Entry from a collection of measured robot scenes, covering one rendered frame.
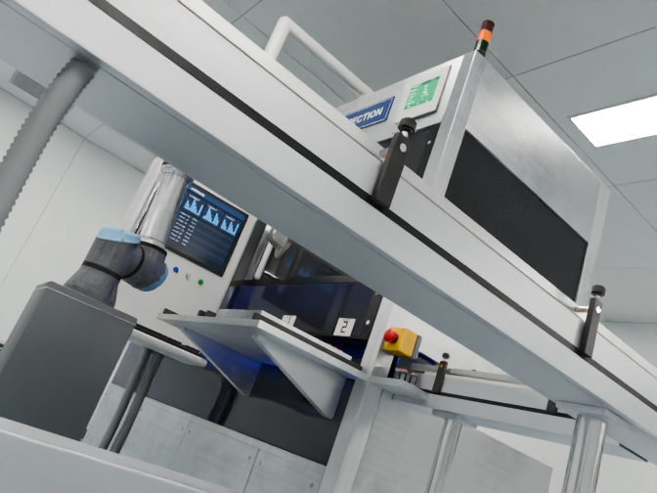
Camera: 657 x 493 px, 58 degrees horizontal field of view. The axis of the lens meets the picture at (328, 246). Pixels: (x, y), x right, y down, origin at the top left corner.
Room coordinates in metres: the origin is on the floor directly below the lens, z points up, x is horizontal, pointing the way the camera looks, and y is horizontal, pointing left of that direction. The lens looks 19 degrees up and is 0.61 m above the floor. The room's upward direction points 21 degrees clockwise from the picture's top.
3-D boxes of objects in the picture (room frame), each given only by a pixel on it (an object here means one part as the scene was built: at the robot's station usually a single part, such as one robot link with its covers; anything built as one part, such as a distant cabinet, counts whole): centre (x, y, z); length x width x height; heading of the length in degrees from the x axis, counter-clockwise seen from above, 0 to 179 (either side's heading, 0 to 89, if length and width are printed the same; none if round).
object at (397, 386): (1.70, -0.34, 0.87); 0.14 x 0.13 x 0.02; 123
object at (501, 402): (1.52, -0.57, 0.92); 0.69 x 0.15 x 0.16; 33
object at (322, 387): (1.72, -0.04, 0.79); 0.34 x 0.03 x 0.13; 123
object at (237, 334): (1.94, 0.09, 0.87); 0.70 x 0.48 x 0.02; 33
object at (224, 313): (1.77, 0.03, 0.90); 0.34 x 0.26 x 0.04; 122
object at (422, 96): (1.89, -0.13, 1.96); 0.21 x 0.01 x 0.21; 33
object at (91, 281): (1.71, 0.59, 0.84); 0.15 x 0.15 x 0.10
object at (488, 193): (1.99, -0.66, 1.50); 0.85 x 0.01 x 0.59; 123
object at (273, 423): (2.61, 0.32, 0.73); 1.98 x 0.01 x 0.25; 33
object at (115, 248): (1.72, 0.59, 0.96); 0.13 x 0.12 x 0.14; 151
